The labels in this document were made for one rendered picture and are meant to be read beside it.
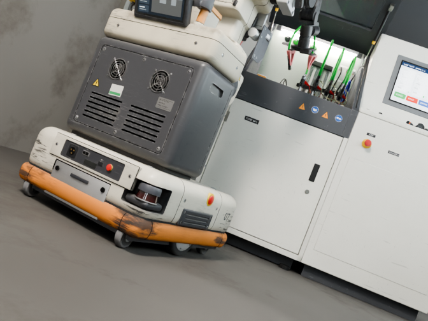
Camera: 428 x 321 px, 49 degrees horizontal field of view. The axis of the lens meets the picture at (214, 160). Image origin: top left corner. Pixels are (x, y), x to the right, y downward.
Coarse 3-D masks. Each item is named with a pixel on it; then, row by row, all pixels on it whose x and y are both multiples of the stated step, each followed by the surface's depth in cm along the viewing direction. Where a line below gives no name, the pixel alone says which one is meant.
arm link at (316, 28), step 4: (300, 12) 227; (316, 12) 223; (316, 16) 224; (300, 20) 227; (304, 20) 229; (316, 20) 225; (312, 24) 230; (316, 24) 232; (316, 28) 231; (316, 32) 232
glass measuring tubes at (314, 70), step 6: (312, 66) 314; (318, 66) 313; (324, 66) 312; (330, 66) 312; (312, 72) 314; (318, 72) 315; (324, 72) 315; (330, 72) 314; (306, 78) 316; (312, 78) 315; (324, 78) 313; (312, 84) 313; (318, 84) 313; (324, 84) 312; (306, 90) 315; (318, 96) 312
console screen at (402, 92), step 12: (408, 60) 290; (396, 72) 287; (408, 72) 287; (420, 72) 287; (396, 84) 285; (408, 84) 285; (420, 84) 285; (384, 96) 283; (396, 96) 283; (408, 96) 282; (420, 96) 282; (408, 108) 280; (420, 108) 280
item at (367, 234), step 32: (384, 64) 289; (352, 128) 259; (384, 128) 256; (352, 160) 257; (384, 160) 255; (416, 160) 253; (352, 192) 255; (384, 192) 254; (416, 192) 252; (320, 224) 256; (352, 224) 254; (384, 224) 252; (416, 224) 251; (320, 256) 255; (352, 256) 253; (384, 256) 251; (416, 256) 249; (352, 288) 256; (384, 288) 250; (416, 288) 248
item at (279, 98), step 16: (256, 80) 266; (272, 80) 265; (240, 96) 266; (256, 96) 265; (272, 96) 264; (288, 96) 263; (304, 96) 262; (288, 112) 263; (304, 112) 262; (320, 112) 261; (336, 112) 260; (320, 128) 260; (336, 128) 259
